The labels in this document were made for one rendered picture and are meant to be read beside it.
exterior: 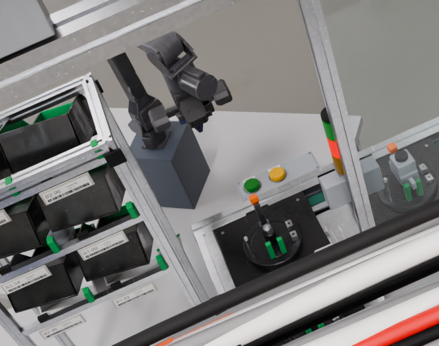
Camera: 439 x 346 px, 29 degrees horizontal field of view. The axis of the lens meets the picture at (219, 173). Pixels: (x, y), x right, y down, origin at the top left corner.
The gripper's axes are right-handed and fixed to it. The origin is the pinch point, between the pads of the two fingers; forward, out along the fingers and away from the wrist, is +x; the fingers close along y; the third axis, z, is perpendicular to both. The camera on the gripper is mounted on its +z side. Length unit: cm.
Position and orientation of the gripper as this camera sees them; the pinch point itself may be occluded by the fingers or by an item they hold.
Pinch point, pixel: (196, 120)
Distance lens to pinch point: 196.3
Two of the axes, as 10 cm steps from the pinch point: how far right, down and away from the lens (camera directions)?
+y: 9.2, -4.0, 0.1
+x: 2.8, 6.4, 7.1
